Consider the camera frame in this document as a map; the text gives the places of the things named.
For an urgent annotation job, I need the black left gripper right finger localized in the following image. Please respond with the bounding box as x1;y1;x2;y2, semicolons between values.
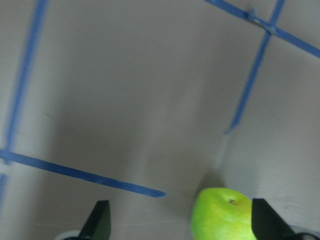
251;198;298;240

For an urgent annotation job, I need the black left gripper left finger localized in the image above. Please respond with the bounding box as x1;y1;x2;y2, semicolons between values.
77;200;111;240

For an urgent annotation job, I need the green apple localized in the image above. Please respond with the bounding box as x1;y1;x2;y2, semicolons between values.
190;187;256;240

